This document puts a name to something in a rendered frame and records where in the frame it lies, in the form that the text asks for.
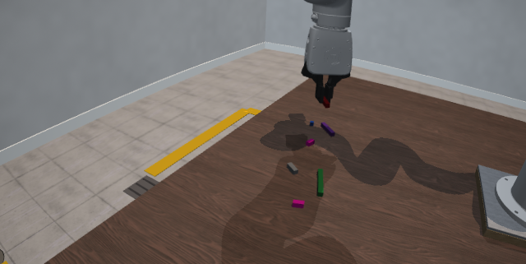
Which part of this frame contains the green rod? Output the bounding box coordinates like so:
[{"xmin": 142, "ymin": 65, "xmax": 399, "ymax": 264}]
[{"xmin": 317, "ymin": 169, "xmax": 324, "ymax": 197}]

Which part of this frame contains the purple rod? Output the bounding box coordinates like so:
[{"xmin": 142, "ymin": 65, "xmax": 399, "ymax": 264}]
[{"xmin": 321, "ymin": 122, "xmax": 335, "ymax": 137}]

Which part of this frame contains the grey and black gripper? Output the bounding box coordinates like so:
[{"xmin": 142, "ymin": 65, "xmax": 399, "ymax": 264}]
[{"xmin": 301, "ymin": 24, "xmax": 353, "ymax": 104}]

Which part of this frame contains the red rod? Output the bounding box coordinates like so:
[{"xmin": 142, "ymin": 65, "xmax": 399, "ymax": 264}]
[{"xmin": 322, "ymin": 97, "xmax": 330, "ymax": 108}]

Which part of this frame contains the grey rod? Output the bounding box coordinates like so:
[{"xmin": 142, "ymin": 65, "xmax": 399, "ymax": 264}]
[{"xmin": 287, "ymin": 162, "xmax": 298, "ymax": 175}]

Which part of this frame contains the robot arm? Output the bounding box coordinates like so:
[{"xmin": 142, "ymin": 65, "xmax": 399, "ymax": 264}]
[{"xmin": 304, "ymin": 0, "xmax": 526, "ymax": 227}]

